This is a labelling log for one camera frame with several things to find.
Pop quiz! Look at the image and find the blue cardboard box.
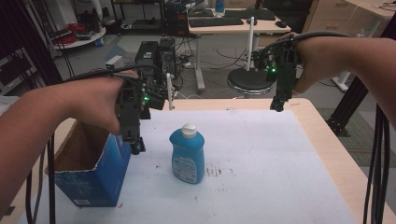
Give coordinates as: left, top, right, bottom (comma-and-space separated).
52, 119, 133, 209

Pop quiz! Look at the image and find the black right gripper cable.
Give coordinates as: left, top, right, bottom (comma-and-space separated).
259, 30, 392, 224

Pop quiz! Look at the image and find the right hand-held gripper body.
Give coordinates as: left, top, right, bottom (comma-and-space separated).
255, 37, 304, 102

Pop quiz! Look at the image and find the black round stool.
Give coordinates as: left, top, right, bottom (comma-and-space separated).
226, 67, 277, 96

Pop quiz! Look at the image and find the white table mat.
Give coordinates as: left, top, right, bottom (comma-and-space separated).
17, 107, 360, 224

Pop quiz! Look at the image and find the person's right hand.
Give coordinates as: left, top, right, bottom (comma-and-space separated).
279, 32, 340, 95

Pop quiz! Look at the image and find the person's left hand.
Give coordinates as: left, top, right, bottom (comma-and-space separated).
65, 70, 140, 136

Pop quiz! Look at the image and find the black computer tower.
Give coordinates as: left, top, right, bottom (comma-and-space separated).
134, 37, 177, 94

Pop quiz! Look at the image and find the black keyboard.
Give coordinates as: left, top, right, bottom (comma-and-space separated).
188, 16, 245, 29
223, 8, 277, 21

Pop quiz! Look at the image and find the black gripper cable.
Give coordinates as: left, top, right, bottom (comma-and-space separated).
25, 63, 164, 224
259, 30, 392, 224

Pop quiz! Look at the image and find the white stand post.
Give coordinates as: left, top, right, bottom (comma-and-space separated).
165, 72, 176, 111

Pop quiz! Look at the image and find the light wooden cabinet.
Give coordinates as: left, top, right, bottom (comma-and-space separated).
302, 0, 396, 42

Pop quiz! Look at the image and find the red cable coil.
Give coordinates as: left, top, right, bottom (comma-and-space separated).
51, 21, 90, 45

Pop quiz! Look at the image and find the blue bottle with white cap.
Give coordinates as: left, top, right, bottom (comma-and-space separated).
168, 122, 206, 186

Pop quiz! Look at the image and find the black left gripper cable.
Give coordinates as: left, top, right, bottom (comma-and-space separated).
25, 63, 164, 224

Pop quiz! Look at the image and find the white upright pole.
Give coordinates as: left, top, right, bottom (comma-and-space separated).
245, 16, 257, 72

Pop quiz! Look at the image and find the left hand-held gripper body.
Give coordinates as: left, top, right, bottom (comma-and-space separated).
116, 77, 166, 144

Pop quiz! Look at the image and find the dark equipment rack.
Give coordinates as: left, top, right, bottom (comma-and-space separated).
0, 46, 40, 97

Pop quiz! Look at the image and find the black metal frame stand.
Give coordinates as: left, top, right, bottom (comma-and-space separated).
326, 76, 370, 138

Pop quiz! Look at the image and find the light wooden office desk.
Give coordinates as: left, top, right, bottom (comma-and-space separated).
187, 8, 292, 91

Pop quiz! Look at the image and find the round white table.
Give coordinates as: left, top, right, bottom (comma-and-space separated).
51, 25, 107, 51

